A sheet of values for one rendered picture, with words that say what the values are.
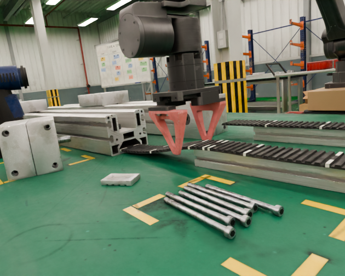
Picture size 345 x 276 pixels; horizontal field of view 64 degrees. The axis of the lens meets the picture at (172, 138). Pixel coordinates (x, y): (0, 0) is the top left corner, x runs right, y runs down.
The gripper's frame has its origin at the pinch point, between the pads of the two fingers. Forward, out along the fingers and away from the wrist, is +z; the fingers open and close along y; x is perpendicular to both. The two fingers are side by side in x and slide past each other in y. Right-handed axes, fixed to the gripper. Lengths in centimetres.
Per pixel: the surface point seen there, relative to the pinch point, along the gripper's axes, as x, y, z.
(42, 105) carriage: -75, -4, -7
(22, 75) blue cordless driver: -43.7, 10.5, -16.0
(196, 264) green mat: 17.7, 20.3, 3.1
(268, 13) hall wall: -373, -803, -178
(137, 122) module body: -19.1, -3.6, -2.5
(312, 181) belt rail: 19.8, 1.9, 2.3
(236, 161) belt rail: 9.8, 1.9, 1.3
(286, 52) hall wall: -321, -799, -58
